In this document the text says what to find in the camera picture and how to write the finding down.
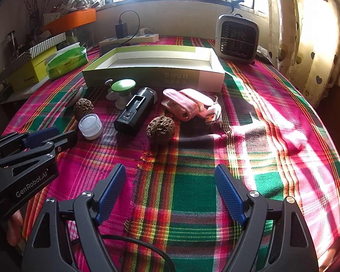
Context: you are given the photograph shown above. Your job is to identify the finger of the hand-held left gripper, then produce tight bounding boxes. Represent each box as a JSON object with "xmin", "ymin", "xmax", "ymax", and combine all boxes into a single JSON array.
[
  {"xmin": 0, "ymin": 131, "xmax": 78, "ymax": 182},
  {"xmin": 0, "ymin": 127, "xmax": 60, "ymax": 159}
]

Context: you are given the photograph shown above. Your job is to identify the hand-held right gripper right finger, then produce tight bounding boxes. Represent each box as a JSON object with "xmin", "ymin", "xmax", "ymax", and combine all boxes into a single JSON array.
[{"xmin": 214, "ymin": 164, "xmax": 319, "ymax": 272}]

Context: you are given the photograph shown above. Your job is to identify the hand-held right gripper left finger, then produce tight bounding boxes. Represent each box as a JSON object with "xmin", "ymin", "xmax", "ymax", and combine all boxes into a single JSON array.
[{"xmin": 21, "ymin": 163, "xmax": 128, "ymax": 272}]

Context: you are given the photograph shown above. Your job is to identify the dark brown walnut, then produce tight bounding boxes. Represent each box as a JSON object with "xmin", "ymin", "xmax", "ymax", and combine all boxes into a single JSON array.
[{"xmin": 74, "ymin": 98, "xmax": 95, "ymax": 121}]

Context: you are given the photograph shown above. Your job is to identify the black and white oval gadget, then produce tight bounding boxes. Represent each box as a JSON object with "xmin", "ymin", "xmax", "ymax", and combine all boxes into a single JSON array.
[{"xmin": 65, "ymin": 86, "xmax": 84, "ymax": 107}]

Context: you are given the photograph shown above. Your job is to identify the small white knob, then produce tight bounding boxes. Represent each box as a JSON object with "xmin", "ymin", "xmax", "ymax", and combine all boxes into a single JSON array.
[{"xmin": 105, "ymin": 79, "xmax": 117, "ymax": 101}]

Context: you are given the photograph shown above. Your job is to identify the black rectangular device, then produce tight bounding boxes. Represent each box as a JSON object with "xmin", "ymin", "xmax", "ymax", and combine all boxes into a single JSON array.
[{"xmin": 114, "ymin": 87, "xmax": 158, "ymax": 136}]

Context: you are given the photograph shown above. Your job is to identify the light brown walnut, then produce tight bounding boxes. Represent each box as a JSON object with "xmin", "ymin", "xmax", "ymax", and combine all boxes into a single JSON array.
[{"xmin": 146, "ymin": 116, "xmax": 176, "ymax": 142}]

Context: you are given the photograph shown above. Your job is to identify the green mushroom-shaped knob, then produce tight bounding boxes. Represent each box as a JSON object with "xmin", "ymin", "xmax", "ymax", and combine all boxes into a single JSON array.
[{"xmin": 113, "ymin": 79, "xmax": 137, "ymax": 109}]

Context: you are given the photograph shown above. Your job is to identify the white charging cable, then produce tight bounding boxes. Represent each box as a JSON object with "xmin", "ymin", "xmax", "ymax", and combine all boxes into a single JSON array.
[{"xmin": 198, "ymin": 96, "xmax": 224, "ymax": 128}]

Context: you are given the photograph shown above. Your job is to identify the pink translucent block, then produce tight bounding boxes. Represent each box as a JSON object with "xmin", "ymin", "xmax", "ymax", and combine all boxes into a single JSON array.
[
  {"xmin": 178, "ymin": 89, "xmax": 214, "ymax": 107},
  {"xmin": 162, "ymin": 89, "xmax": 200, "ymax": 122}
]

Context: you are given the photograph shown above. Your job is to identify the white and green cardboard tray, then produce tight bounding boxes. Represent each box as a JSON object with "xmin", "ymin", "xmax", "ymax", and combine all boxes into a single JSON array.
[{"xmin": 82, "ymin": 45, "xmax": 226, "ymax": 92}]

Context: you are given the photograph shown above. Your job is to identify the person's left hand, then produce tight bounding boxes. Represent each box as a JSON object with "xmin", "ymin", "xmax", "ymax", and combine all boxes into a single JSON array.
[{"xmin": 5, "ymin": 210, "xmax": 25, "ymax": 246}]

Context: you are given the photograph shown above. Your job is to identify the plaid tablecloth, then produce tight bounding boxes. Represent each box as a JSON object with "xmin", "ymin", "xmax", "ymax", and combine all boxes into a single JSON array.
[{"xmin": 0, "ymin": 34, "xmax": 340, "ymax": 272}]

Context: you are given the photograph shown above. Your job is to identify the yellow box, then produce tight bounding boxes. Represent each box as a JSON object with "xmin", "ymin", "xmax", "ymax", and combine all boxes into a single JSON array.
[{"xmin": 10, "ymin": 52, "xmax": 58, "ymax": 91}]

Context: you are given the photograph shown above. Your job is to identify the green tissue pack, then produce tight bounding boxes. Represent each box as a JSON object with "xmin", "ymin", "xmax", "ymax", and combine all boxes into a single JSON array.
[{"xmin": 46, "ymin": 43, "xmax": 88, "ymax": 81}]

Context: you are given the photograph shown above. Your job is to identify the striped box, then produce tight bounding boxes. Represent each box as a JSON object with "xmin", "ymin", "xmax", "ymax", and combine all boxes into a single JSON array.
[{"xmin": 0, "ymin": 32, "xmax": 67, "ymax": 63}]

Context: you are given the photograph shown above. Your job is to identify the black phone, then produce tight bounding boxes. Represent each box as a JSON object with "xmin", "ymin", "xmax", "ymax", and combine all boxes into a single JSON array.
[{"xmin": 100, "ymin": 43, "xmax": 121, "ymax": 56}]

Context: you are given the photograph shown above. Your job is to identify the orange box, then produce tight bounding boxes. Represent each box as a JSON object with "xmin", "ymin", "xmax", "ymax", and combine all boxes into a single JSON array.
[{"xmin": 42, "ymin": 8, "xmax": 97, "ymax": 34}]

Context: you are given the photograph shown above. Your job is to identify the white power strip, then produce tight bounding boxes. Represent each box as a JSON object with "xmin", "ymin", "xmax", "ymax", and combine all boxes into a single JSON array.
[{"xmin": 99, "ymin": 33, "xmax": 160, "ymax": 47}]

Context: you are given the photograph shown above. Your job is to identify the pile of plastic bags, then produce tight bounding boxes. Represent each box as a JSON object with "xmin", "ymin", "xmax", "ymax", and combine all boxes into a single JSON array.
[{"xmin": 44, "ymin": 0, "xmax": 102, "ymax": 20}]

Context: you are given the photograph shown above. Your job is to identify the grey desktop fan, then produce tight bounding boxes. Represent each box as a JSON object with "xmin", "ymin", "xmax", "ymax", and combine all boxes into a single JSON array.
[{"xmin": 215, "ymin": 14, "xmax": 258, "ymax": 64}]

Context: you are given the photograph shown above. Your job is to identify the heart-patterned curtain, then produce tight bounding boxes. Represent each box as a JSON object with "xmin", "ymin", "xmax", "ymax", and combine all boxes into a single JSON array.
[{"xmin": 265, "ymin": 0, "xmax": 340, "ymax": 108}]

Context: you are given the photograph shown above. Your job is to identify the black window hook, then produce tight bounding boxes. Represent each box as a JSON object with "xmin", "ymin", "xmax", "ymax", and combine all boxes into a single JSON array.
[{"xmin": 229, "ymin": 0, "xmax": 245, "ymax": 16}]

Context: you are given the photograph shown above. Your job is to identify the black braided cable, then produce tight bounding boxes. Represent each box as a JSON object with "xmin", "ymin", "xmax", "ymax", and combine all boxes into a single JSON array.
[{"xmin": 71, "ymin": 229, "xmax": 176, "ymax": 272}]

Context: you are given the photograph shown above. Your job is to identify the black charger with cable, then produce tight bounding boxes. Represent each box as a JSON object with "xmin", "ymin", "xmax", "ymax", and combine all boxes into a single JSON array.
[{"xmin": 115, "ymin": 10, "xmax": 141, "ymax": 39}]

